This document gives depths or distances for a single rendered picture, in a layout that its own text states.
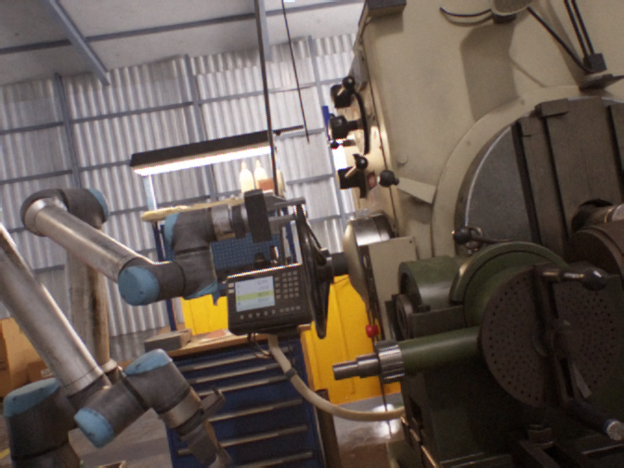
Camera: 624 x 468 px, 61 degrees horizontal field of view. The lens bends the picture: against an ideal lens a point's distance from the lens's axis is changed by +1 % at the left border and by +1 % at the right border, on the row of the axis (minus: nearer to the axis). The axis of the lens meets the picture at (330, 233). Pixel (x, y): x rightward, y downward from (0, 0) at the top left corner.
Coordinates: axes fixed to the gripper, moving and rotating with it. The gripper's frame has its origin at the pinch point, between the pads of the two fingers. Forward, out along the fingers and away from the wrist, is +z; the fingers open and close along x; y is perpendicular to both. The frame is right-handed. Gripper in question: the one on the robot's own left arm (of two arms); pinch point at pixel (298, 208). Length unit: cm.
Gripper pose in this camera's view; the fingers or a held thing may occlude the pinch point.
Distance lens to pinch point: 137.4
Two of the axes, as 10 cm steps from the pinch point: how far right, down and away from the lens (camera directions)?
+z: 9.8, -1.8, 0.8
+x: 1.4, 9.3, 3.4
